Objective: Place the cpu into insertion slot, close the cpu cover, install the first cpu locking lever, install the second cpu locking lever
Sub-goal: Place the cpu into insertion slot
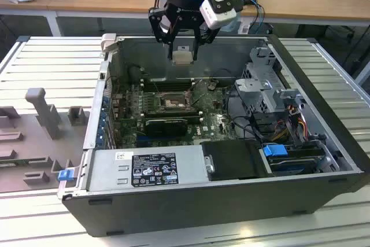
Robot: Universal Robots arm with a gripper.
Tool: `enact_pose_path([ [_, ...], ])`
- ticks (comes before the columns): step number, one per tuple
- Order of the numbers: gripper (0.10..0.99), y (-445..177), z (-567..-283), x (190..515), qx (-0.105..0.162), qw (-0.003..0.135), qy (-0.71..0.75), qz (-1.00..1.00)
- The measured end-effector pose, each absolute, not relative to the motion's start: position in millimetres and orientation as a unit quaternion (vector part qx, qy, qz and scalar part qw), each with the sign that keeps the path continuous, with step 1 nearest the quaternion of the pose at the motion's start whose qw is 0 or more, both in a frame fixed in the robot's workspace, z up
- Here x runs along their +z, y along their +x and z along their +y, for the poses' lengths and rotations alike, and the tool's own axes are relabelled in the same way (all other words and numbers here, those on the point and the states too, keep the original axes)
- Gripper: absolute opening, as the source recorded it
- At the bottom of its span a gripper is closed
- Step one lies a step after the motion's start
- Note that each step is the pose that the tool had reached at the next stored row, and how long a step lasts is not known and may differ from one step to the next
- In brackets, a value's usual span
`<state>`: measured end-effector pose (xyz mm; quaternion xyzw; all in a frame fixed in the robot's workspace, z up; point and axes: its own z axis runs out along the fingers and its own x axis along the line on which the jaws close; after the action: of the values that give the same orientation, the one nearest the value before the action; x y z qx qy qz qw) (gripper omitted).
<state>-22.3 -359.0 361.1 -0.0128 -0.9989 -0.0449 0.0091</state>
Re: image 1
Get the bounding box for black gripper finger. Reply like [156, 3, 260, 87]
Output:
[192, 23, 218, 61]
[148, 6, 180, 58]

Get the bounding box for metal socket cover frame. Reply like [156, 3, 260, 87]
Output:
[184, 88, 196, 108]

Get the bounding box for CPU socket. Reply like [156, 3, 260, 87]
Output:
[156, 92, 195, 112]

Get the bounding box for beige case latch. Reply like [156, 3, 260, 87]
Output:
[100, 33, 118, 54]

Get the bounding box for green motherboard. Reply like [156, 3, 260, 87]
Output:
[108, 78, 252, 149]

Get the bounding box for silver metal drive cage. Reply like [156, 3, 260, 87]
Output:
[234, 46, 307, 120]

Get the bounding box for green RAM stick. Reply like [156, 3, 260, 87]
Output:
[144, 112, 203, 123]
[0, 157, 47, 169]

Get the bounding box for black graphics card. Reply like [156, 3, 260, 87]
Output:
[143, 117, 188, 138]

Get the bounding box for black plastic shroud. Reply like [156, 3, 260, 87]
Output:
[200, 139, 265, 181]

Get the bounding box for blue disk carrier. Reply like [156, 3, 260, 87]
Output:
[262, 143, 288, 158]

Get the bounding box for silver power supply unit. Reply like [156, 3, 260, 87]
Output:
[83, 145, 216, 193]

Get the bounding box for dark hard disk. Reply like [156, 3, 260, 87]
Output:
[268, 157, 319, 177]

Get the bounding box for blue plastic latch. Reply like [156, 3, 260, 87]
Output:
[57, 169, 73, 183]

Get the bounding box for grey brown parts rack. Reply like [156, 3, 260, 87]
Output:
[0, 87, 90, 194]

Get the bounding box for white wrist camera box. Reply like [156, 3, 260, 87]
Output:
[199, 0, 238, 30]

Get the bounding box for blue cable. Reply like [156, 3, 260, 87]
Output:
[245, 0, 265, 32]

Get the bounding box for bright metal drive bracket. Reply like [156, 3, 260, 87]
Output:
[234, 78, 274, 106]

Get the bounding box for black looped cable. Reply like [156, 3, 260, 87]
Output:
[224, 84, 262, 143]

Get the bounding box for yellow red power wires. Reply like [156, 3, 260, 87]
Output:
[271, 108, 307, 143]

